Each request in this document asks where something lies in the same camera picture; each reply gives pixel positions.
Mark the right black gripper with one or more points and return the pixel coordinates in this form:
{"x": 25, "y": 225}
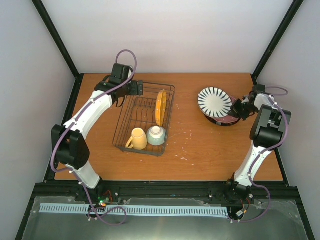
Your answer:
{"x": 234, "y": 111}

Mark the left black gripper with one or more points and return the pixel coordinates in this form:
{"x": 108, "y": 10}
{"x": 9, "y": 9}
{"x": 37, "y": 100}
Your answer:
{"x": 135, "y": 91}

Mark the pink dotted plate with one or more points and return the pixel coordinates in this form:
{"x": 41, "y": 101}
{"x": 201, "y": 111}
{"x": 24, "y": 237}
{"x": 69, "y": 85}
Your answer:
{"x": 220, "y": 111}

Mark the orange dotted plate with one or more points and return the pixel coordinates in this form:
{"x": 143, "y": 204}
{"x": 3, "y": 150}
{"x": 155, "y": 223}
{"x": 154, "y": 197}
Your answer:
{"x": 160, "y": 107}

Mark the black white striped plate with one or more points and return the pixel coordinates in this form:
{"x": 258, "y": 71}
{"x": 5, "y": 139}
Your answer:
{"x": 206, "y": 95}

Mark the black rimmed cream plate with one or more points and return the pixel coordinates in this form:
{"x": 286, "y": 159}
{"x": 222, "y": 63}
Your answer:
{"x": 223, "y": 121}

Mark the dark wire dish rack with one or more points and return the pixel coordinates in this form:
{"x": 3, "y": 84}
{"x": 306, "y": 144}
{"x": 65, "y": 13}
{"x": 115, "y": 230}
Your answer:
{"x": 139, "y": 111}

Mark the light green ceramic bowl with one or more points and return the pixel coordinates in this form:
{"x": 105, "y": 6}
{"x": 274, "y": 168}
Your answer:
{"x": 156, "y": 135}

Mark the yellow ceramic mug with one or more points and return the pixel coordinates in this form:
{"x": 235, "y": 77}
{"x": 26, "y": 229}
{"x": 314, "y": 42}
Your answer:
{"x": 137, "y": 140}

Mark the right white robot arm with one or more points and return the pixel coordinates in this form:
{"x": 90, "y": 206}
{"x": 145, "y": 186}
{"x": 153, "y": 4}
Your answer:
{"x": 269, "y": 131}

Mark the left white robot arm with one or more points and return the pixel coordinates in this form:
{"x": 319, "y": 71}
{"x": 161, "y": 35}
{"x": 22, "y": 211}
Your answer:
{"x": 69, "y": 145}

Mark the left black frame post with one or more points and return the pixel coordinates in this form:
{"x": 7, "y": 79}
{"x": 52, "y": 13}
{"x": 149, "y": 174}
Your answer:
{"x": 49, "y": 24}

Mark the black frame post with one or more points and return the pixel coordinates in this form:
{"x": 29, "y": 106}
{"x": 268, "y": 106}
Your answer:
{"x": 282, "y": 28}
{"x": 49, "y": 24}

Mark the right black frame post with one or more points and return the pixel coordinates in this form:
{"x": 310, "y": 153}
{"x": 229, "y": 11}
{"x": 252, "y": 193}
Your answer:
{"x": 282, "y": 28}

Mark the light blue cable duct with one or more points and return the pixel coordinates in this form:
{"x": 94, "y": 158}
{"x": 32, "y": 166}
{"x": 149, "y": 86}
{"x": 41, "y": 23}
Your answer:
{"x": 141, "y": 210}

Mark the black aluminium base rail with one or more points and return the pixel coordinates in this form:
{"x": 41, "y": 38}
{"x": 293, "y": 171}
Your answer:
{"x": 213, "y": 192}

